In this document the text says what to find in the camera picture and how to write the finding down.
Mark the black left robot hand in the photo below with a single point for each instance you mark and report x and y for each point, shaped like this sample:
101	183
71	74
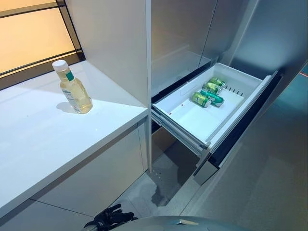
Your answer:
113	217

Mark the yellow drink bottle white cap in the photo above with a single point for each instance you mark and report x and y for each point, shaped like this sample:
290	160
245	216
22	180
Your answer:
77	98

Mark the white fridge drawer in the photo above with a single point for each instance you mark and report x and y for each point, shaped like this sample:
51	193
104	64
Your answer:
204	120

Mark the stainless steel fridge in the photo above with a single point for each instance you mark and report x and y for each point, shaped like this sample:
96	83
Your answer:
180	29

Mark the grey robot torso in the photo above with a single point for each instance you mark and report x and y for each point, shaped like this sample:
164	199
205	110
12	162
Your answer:
180	226

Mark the light green drink can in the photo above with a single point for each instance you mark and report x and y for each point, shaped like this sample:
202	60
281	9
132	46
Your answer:
211	87
217	82
201	99

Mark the dark green drink can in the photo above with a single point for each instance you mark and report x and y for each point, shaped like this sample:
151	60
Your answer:
214	98

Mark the tall white side panel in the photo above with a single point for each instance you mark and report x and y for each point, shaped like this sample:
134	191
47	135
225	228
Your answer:
108	36

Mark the backlit orange window panel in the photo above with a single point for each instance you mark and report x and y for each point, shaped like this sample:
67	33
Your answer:
29	36

